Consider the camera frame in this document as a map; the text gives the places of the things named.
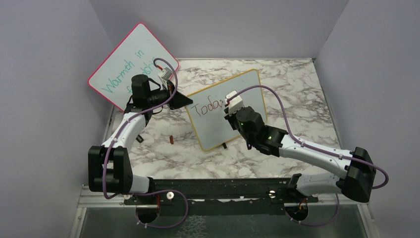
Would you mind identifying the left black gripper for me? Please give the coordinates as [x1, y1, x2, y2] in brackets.
[147, 81, 193, 110]

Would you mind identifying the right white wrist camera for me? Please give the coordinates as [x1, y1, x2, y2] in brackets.
[224, 90, 244, 116]

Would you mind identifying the pink framed whiteboard with writing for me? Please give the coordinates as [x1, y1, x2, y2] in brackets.
[88, 23, 179, 111]

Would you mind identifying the yellow framed whiteboard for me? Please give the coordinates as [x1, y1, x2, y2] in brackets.
[186, 69, 261, 151]

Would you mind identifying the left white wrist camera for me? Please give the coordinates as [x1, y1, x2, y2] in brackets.
[157, 67, 173, 86]

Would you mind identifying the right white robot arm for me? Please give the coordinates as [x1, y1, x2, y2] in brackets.
[224, 107, 376, 203]

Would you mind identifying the purple cable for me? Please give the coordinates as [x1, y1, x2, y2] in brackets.
[102, 58, 190, 230]
[227, 85, 389, 227]

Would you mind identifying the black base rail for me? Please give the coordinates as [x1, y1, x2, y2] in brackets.
[124, 178, 318, 219]

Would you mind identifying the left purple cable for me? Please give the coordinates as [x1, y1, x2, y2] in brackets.
[102, 58, 190, 230]

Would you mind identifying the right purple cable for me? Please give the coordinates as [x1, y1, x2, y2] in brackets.
[227, 85, 389, 227]

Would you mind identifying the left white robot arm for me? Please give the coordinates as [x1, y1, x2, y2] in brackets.
[88, 71, 193, 204]

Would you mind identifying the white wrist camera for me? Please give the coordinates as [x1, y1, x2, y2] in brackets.
[157, 67, 173, 86]
[224, 90, 244, 116]

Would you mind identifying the black pink-board stand foot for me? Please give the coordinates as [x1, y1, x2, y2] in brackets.
[136, 135, 144, 143]

